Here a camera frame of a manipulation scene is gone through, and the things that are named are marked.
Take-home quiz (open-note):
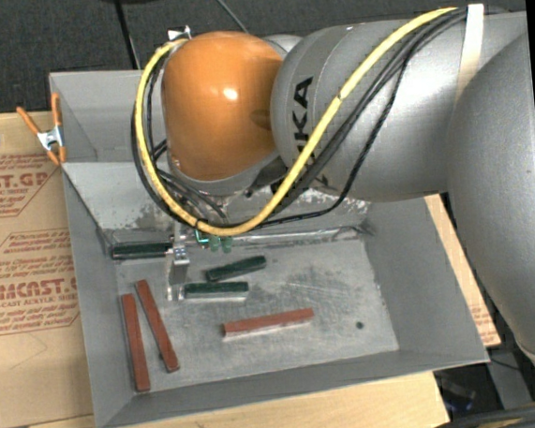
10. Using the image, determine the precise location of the grey metal bin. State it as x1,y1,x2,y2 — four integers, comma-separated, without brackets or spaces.
48,33,495,428

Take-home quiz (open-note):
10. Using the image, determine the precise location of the red-brown flat block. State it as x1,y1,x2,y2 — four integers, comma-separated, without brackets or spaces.
119,291,153,394
220,306,318,342
133,276,182,376

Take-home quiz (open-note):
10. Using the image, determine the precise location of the dark green flat block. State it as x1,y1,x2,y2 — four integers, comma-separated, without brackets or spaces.
182,277,251,303
203,254,270,283
111,239,175,263

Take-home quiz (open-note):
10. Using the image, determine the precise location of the brown cardboard board, red print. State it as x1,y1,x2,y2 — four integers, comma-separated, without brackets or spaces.
0,64,507,428

